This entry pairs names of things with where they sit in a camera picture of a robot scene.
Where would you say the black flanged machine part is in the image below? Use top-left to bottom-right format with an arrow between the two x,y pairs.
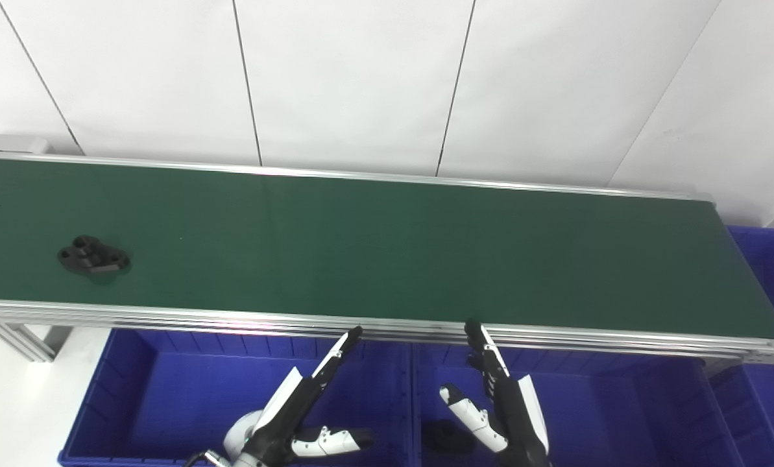
57,235 -> 132,276

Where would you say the aluminium conveyor leg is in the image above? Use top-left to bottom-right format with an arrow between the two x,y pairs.
0,322 -> 73,363

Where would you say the grey conveyor end box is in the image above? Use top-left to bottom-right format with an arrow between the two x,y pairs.
0,133 -> 50,156

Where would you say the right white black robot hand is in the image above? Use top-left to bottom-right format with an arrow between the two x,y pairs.
440,321 -> 551,467

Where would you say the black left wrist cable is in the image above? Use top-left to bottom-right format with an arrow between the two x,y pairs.
182,449 -> 232,467

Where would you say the black part in bin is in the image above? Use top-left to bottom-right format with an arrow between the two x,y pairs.
424,420 -> 476,455

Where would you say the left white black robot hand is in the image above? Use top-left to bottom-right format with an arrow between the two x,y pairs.
239,326 -> 375,467

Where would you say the green conveyor belt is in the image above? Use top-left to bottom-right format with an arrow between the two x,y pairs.
0,150 -> 774,365
0,158 -> 774,341

